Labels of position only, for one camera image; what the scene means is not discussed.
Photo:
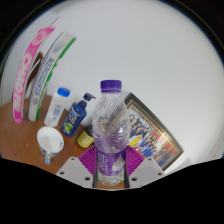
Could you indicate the amber pump bottle yellow label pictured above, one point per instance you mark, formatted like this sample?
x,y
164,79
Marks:
x,y
85,138

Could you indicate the white bottle with blue cap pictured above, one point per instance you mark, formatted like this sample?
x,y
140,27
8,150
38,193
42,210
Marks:
x,y
56,110

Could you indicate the dark blue pump bottle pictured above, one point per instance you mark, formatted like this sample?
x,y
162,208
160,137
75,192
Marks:
x,y
74,118

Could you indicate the framed group picture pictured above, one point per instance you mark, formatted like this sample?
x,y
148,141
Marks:
x,y
153,140

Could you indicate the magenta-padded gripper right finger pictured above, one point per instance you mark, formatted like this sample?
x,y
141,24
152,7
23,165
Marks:
x,y
146,170

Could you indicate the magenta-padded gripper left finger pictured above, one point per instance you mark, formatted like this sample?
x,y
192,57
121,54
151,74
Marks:
x,y
74,170

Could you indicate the blue patterned paper cup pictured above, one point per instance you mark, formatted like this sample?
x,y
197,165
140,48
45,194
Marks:
x,y
50,140

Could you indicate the clear purple-capped water bottle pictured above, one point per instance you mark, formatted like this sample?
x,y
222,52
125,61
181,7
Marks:
x,y
111,133

